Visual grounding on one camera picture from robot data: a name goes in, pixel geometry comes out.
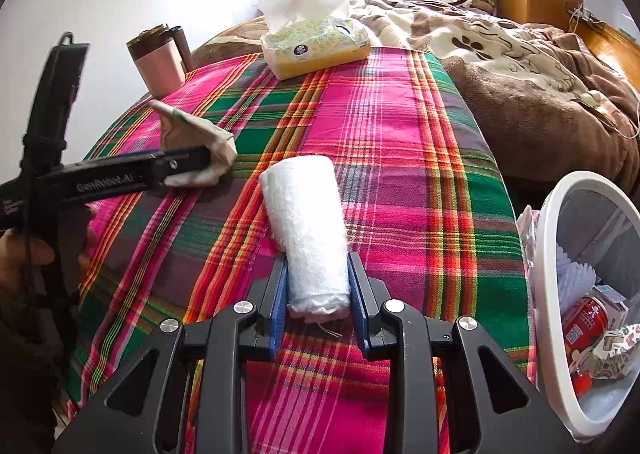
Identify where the white foam net sleeve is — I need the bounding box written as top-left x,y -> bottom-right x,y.
555,241 -> 598,315

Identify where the white towel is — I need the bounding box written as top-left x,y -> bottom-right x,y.
258,154 -> 351,325

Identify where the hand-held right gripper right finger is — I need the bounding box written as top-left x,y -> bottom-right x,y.
347,251 -> 596,454

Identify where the white plastic bin liner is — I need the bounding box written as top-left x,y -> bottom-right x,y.
515,207 -> 543,275

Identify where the bed with brown blanket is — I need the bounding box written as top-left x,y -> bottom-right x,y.
192,0 -> 640,190

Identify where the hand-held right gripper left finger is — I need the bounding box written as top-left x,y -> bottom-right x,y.
52,254 -> 291,454

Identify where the pink lidded mug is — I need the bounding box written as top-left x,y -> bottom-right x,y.
125,23 -> 193,98

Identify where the yellow tissue pack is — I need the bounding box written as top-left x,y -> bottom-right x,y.
255,0 -> 372,81

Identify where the brown milk carton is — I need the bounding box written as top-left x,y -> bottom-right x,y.
148,100 -> 238,187

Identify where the patterned drink carton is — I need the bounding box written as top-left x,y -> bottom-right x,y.
582,321 -> 640,382

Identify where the person's left hand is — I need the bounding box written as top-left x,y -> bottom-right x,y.
0,207 -> 102,297

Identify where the plastic bottle with red label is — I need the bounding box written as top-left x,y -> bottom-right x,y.
562,297 -> 613,397

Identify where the plaid tablecloth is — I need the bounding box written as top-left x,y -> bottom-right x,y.
65,47 -> 538,454

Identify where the white round waste bin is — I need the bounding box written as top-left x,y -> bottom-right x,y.
527,170 -> 640,445

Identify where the phone on blanket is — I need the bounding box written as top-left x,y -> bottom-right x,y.
575,92 -> 621,130

